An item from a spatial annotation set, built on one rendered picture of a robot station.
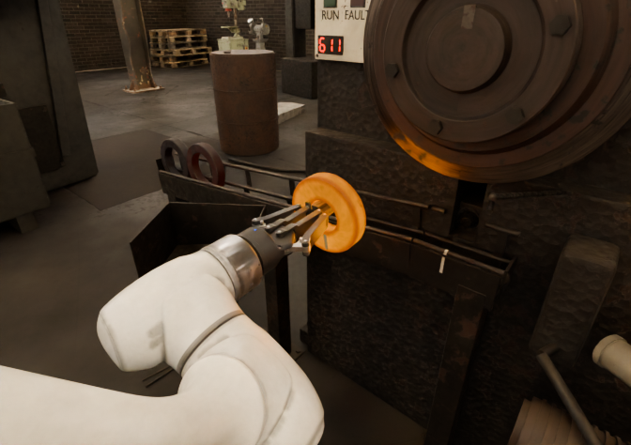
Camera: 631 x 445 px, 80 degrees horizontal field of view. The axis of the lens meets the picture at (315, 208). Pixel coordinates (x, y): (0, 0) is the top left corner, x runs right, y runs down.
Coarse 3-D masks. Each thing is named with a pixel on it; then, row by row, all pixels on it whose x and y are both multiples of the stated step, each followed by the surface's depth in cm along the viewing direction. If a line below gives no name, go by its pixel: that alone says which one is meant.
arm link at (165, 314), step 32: (192, 256) 50; (128, 288) 45; (160, 288) 45; (192, 288) 46; (224, 288) 48; (128, 320) 42; (160, 320) 43; (192, 320) 43; (224, 320) 44; (128, 352) 41; (160, 352) 43
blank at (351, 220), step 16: (320, 176) 68; (336, 176) 68; (304, 192) 71; (320, 192) 69; (336, 192) 66; (352, 192) 66; (336, 208) 68; (352, 208) 65; (336, 224) 69; (352, 224) 67; (320, 240) 74; (336, 240) 71; (352, 240) 68
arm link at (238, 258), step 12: (228, 240) 54; (240, 240) 54; (216, 252) 51; (228, 252) 52; (240, 252) 53; (252, 252) 54; (228, 264) 51; (240, 264) 52; (252, 264) 53; (240, 276) 52; (252, 276) 54; (240, 288) 52; (252, 288) 55
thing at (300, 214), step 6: (306, 204) 69; (300, 210) 67; (306, 210) 68; (288, 216) 66; (294, 216) 66; (300, 216) 67; (276, 222) 63; (282, 222) 63; (288, 222) 65; (294, 222) 66; (270, 228) 61
